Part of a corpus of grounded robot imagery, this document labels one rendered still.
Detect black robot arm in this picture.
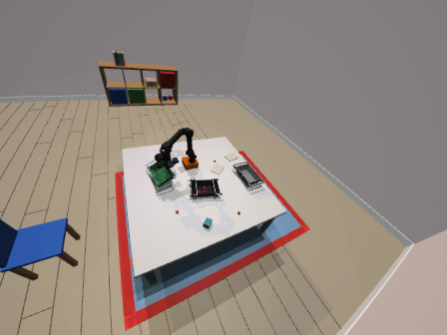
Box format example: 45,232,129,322
155,128,197,168

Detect teal cube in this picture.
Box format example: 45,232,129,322
203,218,213,229

